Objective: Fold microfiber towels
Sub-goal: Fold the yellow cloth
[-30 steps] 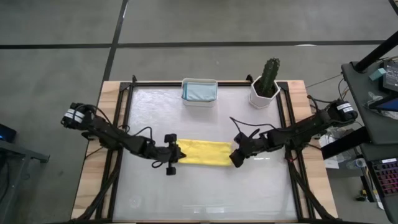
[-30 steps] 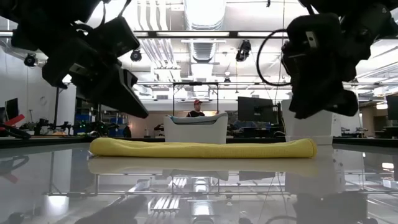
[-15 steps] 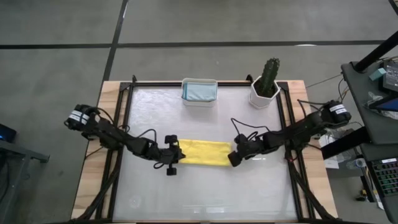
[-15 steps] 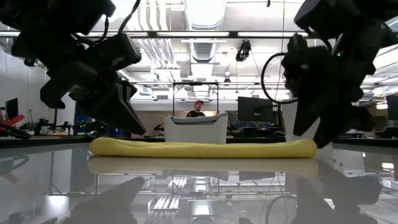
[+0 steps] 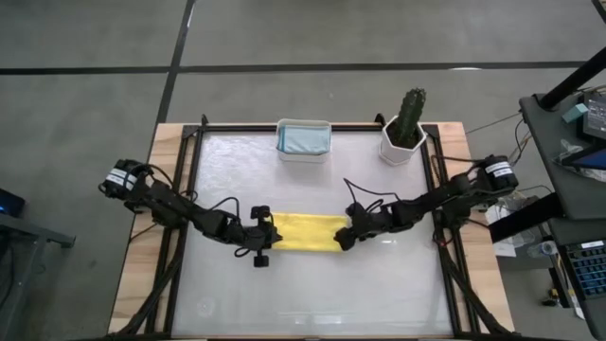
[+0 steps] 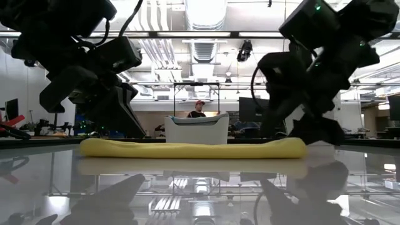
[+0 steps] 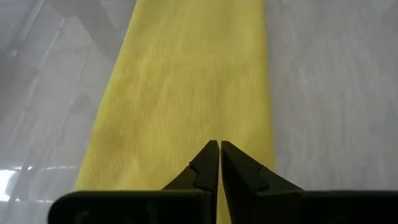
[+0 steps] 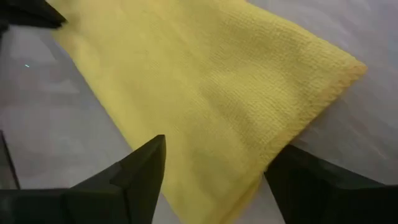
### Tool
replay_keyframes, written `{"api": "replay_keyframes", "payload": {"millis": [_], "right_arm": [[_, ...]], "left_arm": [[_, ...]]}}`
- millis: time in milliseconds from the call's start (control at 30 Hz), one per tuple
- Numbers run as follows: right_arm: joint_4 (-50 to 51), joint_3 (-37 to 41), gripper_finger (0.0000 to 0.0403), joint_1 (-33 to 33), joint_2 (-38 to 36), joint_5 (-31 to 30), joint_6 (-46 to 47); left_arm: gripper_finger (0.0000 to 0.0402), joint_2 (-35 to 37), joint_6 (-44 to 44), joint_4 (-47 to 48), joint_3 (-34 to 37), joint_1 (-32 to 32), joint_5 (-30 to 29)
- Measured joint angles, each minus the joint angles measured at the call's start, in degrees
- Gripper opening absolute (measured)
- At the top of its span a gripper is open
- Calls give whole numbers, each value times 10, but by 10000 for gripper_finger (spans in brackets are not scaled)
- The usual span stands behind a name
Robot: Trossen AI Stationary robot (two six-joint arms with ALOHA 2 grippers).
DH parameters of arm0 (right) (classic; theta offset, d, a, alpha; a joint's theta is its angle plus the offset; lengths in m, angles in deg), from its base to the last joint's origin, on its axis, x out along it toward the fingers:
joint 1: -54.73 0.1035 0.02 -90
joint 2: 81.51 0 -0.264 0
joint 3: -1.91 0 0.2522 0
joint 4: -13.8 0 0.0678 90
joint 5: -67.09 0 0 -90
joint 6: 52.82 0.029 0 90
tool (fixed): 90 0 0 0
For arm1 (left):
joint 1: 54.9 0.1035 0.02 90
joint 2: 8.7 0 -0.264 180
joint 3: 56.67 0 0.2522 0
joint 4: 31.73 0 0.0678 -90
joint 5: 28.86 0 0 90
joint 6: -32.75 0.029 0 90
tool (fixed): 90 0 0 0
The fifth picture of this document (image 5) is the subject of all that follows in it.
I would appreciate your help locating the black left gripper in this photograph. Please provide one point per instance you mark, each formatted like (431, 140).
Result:
(255, 234)

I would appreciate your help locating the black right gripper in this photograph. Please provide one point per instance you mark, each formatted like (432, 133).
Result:
(374, 220)

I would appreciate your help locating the yellow microfiber towel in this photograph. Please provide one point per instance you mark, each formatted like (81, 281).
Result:
(310, 232)

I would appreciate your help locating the light blue microfiber towel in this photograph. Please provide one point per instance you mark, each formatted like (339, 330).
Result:
(304, 139)

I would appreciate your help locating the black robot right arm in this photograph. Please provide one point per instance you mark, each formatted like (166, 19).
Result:
(450, 192)

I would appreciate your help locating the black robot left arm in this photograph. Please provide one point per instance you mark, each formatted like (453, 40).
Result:
(165, 203)

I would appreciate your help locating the white plastic bin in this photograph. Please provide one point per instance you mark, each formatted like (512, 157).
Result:
(303, 158)

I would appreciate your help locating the white hexagonal plant pot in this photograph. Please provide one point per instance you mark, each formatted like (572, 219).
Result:
(390, 151)

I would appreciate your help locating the white paper sheet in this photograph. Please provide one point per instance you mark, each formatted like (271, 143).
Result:
(504, 237)

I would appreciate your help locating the black desk leg bar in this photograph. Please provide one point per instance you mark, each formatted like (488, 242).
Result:
(525, 218)

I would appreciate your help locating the clear plastic bottle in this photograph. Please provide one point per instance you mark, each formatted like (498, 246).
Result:
(544, 248)

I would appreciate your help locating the grey side desk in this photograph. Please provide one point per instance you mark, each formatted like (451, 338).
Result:
(556, 189)

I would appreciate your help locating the backlit keyboard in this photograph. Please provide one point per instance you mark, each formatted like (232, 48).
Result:
(589, 270)

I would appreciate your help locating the grey metal table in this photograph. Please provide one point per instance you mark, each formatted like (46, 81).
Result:
(28, 232)

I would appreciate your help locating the blue tablet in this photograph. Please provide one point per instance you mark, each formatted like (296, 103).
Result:
(589, 160)

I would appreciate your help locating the teal box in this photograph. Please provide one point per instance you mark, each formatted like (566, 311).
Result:
(575, 113)

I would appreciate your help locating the black device with blue light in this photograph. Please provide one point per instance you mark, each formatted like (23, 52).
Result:
(9, 203)

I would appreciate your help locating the black pole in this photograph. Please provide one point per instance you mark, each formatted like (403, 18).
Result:
(573, 80)

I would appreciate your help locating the black electronic device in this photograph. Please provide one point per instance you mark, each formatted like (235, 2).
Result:
(595, 118)

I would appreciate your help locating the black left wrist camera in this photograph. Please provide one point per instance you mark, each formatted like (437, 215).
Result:
(260, 213)

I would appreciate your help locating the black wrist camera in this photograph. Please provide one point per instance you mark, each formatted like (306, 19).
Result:
(260, 213)
(356, 210)

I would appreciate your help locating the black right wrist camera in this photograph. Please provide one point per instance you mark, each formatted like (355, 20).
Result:
(356, 210)

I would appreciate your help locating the black frame clamp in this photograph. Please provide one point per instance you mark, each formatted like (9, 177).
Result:
(204, 119)
(379, 118)

